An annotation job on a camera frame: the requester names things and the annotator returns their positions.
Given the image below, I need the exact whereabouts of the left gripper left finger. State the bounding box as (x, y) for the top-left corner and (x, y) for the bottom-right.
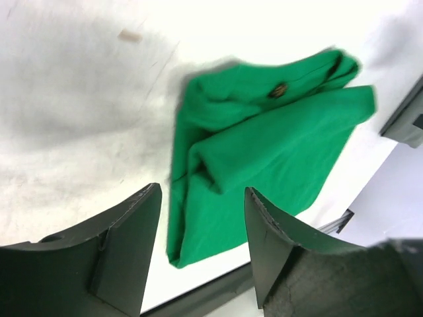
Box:
(1, 183), (162, 316)

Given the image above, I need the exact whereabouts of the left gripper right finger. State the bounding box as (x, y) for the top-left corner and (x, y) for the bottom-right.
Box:
(245, 188), (422, 316)

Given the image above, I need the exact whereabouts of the green t shirt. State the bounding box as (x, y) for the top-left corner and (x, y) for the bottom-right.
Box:
(167, 49), (376, 269)

